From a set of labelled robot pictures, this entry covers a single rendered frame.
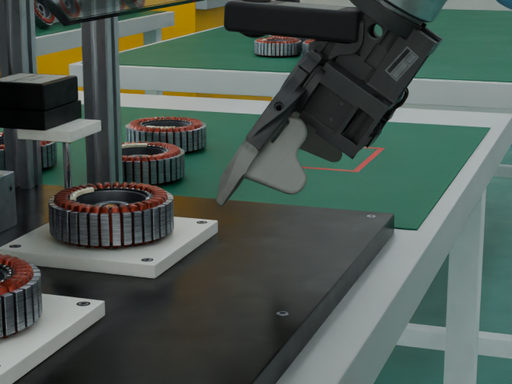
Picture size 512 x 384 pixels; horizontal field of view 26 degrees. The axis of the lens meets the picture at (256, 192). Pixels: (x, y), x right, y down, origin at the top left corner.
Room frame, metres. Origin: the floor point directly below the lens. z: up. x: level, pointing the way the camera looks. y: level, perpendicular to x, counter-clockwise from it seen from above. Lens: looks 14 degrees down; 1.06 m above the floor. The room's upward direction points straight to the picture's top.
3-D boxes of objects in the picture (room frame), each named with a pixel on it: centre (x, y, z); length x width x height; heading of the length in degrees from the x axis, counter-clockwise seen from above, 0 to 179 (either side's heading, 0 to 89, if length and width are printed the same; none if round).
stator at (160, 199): (0.97, 0.13, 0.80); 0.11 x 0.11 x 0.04
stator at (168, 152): (1.33, 0.14, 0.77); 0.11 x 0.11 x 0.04
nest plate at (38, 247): (0.97, 0.13, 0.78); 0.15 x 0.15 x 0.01; 71
